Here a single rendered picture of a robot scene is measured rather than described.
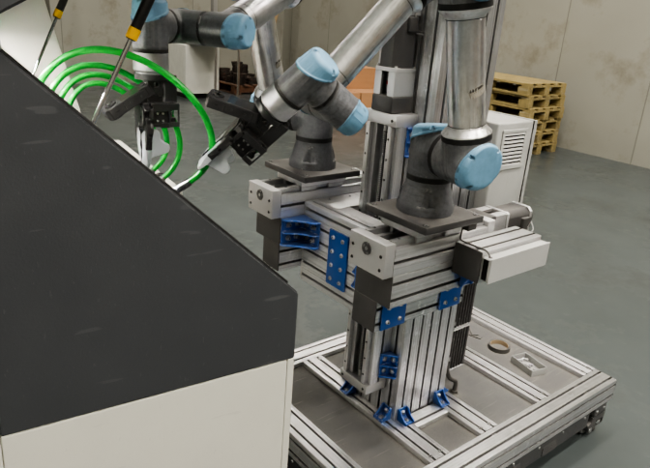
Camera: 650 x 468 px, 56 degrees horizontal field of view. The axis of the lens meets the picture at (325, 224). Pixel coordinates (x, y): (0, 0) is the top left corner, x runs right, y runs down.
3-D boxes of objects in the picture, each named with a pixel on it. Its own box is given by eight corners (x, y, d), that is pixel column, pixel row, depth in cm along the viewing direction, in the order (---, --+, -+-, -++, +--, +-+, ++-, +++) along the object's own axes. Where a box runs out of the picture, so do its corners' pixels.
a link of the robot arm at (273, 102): (271, 88, 118) (277, 74, 125) (254, 102, 120) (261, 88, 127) (298, 115, 121) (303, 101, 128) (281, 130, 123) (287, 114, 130)
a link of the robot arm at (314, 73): (345, 84, 118) (315, 55, 113) (305, 119, 122) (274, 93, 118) (340, 64, 124) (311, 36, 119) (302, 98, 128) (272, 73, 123)
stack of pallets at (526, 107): (558, 151, 780) (572, 83, 751) (519, 157, 730) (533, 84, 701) (479, 131, 871) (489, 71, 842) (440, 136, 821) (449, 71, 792)
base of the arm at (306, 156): (316, 158, 208) (318, 129, 205) (344, 168, 197) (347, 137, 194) (280, 161, 199) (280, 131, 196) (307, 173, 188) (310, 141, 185)
